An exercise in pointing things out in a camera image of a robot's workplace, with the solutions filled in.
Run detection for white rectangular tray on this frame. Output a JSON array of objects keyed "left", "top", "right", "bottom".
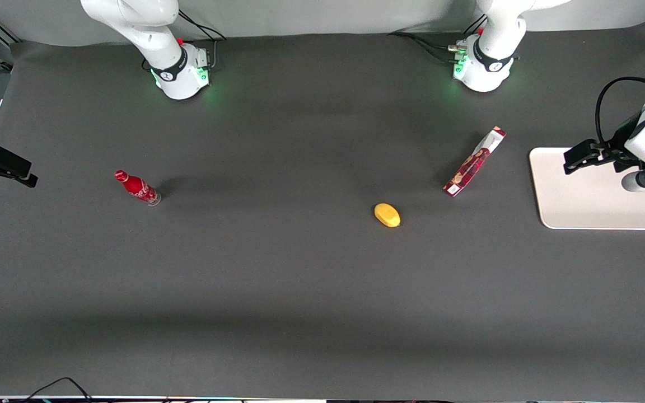
[{"left": 529, "top": 147, "right": 645, "bottom": 230}]

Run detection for black cable at table edge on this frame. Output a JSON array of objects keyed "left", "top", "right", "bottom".
[{"left": 20, "top": 377, "right": 95, "bottom": 403}]

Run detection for yellow lemon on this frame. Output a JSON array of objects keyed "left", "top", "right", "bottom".
[{"left": 374, "top": 203, "right": 401, "bottom": 228}]

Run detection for red cookie box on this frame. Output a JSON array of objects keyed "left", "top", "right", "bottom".
[{"left": 443, "top": 126, "right": 507, "bottom": 197}]

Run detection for red soda bottle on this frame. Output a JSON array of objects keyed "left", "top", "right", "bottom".
[{"left": 114, "top": 170, "right": 162, "bottom": 207}]

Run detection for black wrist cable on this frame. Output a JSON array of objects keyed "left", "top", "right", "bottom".
[{"left": 595, "top": 77, "right": 645, "bottom": 147}]

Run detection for black arm base cables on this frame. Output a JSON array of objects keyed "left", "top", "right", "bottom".
[
  {"left": 142, "top": 10, "right": 227, "bottom": 72},
  {"left": 388, "top": 14, "right": 488, "bottom": 63}
]

